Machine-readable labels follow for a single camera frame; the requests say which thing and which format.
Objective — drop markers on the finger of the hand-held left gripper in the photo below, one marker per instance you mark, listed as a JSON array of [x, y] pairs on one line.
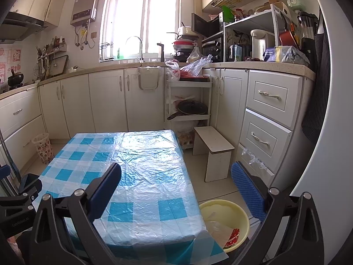
[[29, 183], [4, 172]]

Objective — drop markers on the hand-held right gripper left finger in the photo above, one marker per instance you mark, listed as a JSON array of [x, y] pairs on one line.
[[107, 187]]

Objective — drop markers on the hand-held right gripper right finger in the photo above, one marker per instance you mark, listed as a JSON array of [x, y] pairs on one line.
[[248, 190]]

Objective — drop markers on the yellow plastic basin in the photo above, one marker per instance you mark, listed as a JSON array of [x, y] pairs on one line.
[[234, 212]]

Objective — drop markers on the red packet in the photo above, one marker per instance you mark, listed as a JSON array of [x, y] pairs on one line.
[[233, 237]]

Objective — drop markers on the white drawer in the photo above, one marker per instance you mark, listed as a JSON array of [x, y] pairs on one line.
[[289, 88], [275, 132], [269, 168]]

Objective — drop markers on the clear plastic bag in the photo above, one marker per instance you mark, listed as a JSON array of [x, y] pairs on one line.
[[253, 158]]

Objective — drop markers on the floral wastebasket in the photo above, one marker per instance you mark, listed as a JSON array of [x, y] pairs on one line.
[[43, 149]]

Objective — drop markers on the blue checkered plastic tablecloth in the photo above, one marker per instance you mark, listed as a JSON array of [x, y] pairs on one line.
[[154, 176]]

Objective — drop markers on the white wooden stool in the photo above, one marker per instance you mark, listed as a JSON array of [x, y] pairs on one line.
[[215, 140]]

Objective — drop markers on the bag of onions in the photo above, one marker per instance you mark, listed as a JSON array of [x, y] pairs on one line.
[[185, 138]]

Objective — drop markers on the white kitchen base cabinets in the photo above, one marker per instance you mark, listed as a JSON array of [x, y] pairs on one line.
[[107, 102]]

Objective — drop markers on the black cooking pot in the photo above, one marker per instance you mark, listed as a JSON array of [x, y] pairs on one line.
[[15, 80]]

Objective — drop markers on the black frying pan with lid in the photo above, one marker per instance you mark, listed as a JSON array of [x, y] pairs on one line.
[[191, 107]]

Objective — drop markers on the hanging cabinet door bin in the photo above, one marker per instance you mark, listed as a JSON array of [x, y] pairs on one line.
[[149, 77]]

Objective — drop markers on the black framed board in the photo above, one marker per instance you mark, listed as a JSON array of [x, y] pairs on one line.
[[59, 66]]

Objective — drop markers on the white storage rack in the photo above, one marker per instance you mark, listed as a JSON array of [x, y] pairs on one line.
[[190, 84]]

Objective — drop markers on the dark striped apron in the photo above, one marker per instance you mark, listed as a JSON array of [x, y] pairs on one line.
[[317, 88]]

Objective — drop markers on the white refrigerator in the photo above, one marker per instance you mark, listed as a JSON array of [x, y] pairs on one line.
[[339, 102]]

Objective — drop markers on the red white plastic bag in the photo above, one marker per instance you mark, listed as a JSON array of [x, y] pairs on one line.
[[173, 73]]

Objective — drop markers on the green bottle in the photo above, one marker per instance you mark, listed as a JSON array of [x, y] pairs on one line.
[[119, 54]]

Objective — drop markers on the clear bag with red contents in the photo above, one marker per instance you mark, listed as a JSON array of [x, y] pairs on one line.
[[195, 66]]

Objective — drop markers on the blue food bag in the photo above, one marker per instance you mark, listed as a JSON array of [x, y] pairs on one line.
[[270, 54]]

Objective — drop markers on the blue white carton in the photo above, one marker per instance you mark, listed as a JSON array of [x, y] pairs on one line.
[[237, 52]]

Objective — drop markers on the grey yellow food bag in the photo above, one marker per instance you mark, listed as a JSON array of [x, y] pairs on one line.
[[292, 56]]

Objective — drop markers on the chrome sink faucet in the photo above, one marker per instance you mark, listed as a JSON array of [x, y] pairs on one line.
[[141, 49]]

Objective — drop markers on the range hood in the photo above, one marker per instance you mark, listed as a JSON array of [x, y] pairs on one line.
[[16, 29]]

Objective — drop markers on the clear bag with yellow food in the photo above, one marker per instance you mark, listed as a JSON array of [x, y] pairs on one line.
[[194, 56]]

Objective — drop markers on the black toaster oven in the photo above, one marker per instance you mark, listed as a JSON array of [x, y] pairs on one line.
[[213, 49]]

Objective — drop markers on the black water tap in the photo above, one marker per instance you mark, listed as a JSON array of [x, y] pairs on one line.
[[161, 52]]

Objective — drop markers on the white thermos pot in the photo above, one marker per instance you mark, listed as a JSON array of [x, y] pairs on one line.
[[260, 44]]

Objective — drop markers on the red pan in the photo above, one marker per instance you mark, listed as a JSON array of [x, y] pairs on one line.
[[288, 37]]

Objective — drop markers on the red pot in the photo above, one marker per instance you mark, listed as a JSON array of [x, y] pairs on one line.
[[182, 43]]

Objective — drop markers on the black microwave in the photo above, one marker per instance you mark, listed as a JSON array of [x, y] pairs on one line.
[[206, 26]]

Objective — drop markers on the kitchen window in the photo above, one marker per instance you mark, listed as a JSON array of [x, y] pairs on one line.
[[132, 19]]

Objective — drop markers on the white countertop shelf rack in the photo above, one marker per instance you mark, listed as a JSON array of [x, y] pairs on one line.
[[248, 19]]

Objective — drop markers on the blender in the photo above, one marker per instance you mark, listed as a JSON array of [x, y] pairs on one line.
[[306, 26]]

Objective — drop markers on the green cutting board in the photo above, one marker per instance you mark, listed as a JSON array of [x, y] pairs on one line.
[[228, 13]]

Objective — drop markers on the grey water heater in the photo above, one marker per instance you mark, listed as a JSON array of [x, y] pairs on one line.
[[84, 7]]

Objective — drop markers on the wall utensil rack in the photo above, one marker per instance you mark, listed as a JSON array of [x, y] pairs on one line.
[[44, 60]]

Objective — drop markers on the wall spice shelf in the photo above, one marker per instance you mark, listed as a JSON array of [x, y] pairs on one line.
[[59, 45]]

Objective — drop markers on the wall socket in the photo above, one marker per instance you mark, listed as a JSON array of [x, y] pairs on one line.
[[93, 35]]

